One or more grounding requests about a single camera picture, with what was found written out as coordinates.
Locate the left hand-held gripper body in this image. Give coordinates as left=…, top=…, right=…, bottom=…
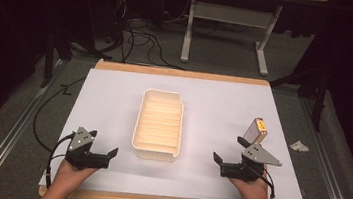
left=63, top=124, right=115, bottom=174

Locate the white ridged plastic tray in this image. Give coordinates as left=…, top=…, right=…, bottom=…
left=129, top=87, right=187, bottom=164

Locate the white paper sheet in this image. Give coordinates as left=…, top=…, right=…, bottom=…
left=38, top=61, right=319, bottom=199

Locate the hand-held gripper cable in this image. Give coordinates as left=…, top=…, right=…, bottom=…
left=243, top=163, right=280, bottom=199
left=43, top=130, right=76, bottom=192

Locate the crumpled white paper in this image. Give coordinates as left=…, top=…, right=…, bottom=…
left=288, top=139, right=312, bottom=154

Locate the person's left hand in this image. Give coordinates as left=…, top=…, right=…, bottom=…
left=53, top=158, right=98, bottom=189

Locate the black metal stand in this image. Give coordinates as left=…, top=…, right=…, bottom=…
left=264, top=53, right=334, bottom=133
left=38, top=23, right=77, bottom=92

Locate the black floor cable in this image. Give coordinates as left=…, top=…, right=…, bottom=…
left=29, top=72, right=86, bottom=157

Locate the left hand-held gripper cable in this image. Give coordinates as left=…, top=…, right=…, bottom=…
left=43, top=130, right=76, bottom=192

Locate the bundle of black cables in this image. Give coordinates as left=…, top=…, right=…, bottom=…
left=106, top=0, right=194, bottom=72

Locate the dark computer tower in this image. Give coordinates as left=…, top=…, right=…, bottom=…
left=101, top=0, right=133, bottom=47

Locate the white metal desk frame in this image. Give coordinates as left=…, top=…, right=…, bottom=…
left=178, top=0, right=330, bottom=84

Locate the right hand-held gripper cable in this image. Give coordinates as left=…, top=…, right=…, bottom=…
left=243, top=163, right=280, bottom=199

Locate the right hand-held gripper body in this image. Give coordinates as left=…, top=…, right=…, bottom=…
left=219, top=139, right=285, bottom=186

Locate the metal floor rail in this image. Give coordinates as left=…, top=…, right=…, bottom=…
left=288, top=94, right=353, bottom=199
left=0, top=51, right=66, bottom=199

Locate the small grey and yellow box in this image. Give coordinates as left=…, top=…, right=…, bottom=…
left=241, top=115, right=270, bottom=147

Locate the person's right hand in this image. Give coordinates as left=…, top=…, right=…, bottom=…
left=227, top=165, right=275, bottom=199

